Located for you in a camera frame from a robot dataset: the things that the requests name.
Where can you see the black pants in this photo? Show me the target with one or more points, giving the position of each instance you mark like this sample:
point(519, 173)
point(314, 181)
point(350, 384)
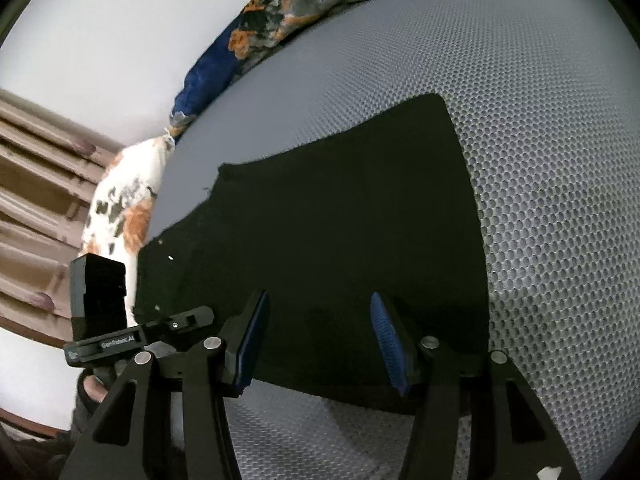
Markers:
point(330, 230)

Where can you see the beige patterned curtain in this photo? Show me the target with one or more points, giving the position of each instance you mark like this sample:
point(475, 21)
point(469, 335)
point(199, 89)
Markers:
point(35, 200)

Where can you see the white floral pillow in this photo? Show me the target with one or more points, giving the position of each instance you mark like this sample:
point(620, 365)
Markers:
point(125, 210)

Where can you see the grey mesh mattress mat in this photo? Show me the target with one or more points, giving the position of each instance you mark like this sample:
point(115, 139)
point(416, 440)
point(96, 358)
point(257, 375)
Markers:
point(540, 160)

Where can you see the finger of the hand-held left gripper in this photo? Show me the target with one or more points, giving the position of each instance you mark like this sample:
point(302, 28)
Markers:
point(180, 321)

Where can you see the person's left hand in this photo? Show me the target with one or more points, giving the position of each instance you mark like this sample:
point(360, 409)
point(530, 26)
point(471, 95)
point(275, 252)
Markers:
point(94, 389)

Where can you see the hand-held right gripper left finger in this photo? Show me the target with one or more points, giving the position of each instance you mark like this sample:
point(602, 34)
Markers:
point(252, 340)

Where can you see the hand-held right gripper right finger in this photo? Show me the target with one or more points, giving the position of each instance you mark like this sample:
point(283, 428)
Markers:
point(390, 345)

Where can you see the person's left forearm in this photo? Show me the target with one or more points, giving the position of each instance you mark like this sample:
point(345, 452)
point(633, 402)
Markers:
point(85, 422)

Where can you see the white scrap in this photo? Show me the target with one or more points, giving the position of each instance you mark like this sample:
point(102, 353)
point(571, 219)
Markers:
point(549, 474)

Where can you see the blue floral blanket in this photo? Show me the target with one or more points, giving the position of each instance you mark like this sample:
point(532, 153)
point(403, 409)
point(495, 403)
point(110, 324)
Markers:
point(260, 30)

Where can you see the wooden bed frame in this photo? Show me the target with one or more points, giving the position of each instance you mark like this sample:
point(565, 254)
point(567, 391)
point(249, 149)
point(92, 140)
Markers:
point(30, 422)

